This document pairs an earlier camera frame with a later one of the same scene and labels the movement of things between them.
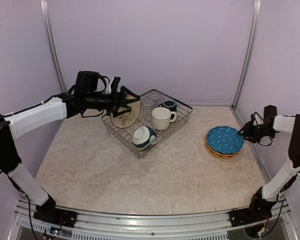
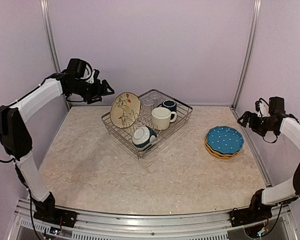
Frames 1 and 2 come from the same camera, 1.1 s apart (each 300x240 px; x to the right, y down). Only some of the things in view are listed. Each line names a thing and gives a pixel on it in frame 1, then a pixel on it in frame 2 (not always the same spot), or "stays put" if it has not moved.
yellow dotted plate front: x=218 y=156 stays put
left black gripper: x=123 y=101 → x=99 y=92
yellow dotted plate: x=218 y=153 stays put
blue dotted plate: x=224 y=140 stays put
